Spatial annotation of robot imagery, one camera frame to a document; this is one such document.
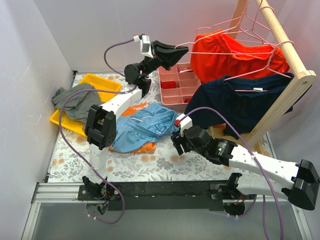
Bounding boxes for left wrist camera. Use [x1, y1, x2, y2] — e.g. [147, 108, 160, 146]
[139, 34, 153, 58]

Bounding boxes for orange tie-dye folded shorts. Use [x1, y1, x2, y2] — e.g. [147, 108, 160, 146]
[108, 102, 160, 154]

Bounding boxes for yellow plastic tray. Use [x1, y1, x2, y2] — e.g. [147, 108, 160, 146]
[50, 73, 122, 136]

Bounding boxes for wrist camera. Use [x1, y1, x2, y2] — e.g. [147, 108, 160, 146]
[139, 34, 153, 58]
[174, 114, 193, 136]

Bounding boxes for pink hanger under red shorts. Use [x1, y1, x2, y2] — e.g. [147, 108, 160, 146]
[195, 12, 275, 46]

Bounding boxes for wooden clothes rack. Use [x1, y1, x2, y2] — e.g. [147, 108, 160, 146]
[201, 0, 317, 146]

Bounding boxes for grey shorts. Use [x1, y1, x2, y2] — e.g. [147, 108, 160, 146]
[51, 83, 102, 126]

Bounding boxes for red-orange shorts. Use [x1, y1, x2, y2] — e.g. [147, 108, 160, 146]
[189, 28, 291, 84]

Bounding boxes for light blue shorts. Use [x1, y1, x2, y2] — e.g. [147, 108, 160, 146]
[111, 102, 179, 153]

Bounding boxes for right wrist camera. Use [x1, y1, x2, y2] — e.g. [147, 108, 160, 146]
[174, 114, 193, 136]

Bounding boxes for navy blue shorts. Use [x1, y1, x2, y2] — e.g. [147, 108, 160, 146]
[183, 72, 314, 141]

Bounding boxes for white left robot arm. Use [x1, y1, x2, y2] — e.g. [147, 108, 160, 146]
[82, 40, 189, 200]

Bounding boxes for pink wire hanger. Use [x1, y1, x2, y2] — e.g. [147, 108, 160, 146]
[174, 39, 313, 80]

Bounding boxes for red item in organizer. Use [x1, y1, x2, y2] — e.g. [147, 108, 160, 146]
[160, 81, 177, 89]

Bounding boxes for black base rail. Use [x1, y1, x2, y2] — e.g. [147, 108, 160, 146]
[77, 180, 254, 216]

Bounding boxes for pink hanger holding navy shorts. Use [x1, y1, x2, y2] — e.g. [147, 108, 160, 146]
[235, 87, 267, 93]

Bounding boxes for pink compartment organizer tray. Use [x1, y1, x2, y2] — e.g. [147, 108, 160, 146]
[157, 62, 201, 112]

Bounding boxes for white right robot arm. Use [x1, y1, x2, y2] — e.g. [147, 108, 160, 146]
[171, 126, 320, 211]

